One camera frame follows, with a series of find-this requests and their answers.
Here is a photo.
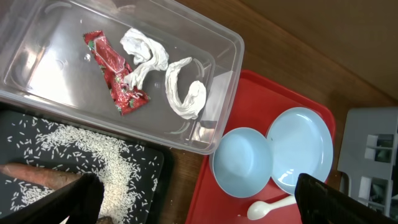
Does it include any light blue bowl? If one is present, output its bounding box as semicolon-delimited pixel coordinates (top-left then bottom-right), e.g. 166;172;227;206
209;127;273;198

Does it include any clear plastic bin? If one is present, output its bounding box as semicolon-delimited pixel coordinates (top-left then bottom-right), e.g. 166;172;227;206
1;0;244;154

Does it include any orange carrot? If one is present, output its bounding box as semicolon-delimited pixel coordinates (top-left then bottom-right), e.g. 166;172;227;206
1;163;81;190

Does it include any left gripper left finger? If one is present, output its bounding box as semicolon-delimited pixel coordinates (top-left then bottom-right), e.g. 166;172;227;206
1;174;104;224

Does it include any white rice pile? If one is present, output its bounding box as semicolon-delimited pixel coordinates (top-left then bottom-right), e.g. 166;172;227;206
6;113;161;224

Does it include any light blue plate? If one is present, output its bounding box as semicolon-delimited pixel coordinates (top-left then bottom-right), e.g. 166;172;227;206
267;107;333;195

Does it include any grey dishwasher rack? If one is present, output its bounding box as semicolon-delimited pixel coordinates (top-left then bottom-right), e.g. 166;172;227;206
338;107;397;219

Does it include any black plastic tray bin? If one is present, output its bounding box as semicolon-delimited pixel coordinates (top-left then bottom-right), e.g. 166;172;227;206
0;102;175;224

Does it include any white tissue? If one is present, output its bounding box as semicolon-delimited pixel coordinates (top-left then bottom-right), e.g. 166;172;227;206
165;57;207;119
120;28;169;90

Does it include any brown food scrap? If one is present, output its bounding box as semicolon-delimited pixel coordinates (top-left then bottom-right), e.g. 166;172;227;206
95;217;114;224

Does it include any red snack wrapper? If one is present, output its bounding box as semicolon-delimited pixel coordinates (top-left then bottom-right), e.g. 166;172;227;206
83;30;150;115

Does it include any white plastic spoon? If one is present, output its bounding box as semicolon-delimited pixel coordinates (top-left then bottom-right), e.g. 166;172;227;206
247;195;297;220

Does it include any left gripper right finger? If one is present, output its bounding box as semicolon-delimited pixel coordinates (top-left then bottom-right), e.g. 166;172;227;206
295;173;397;224

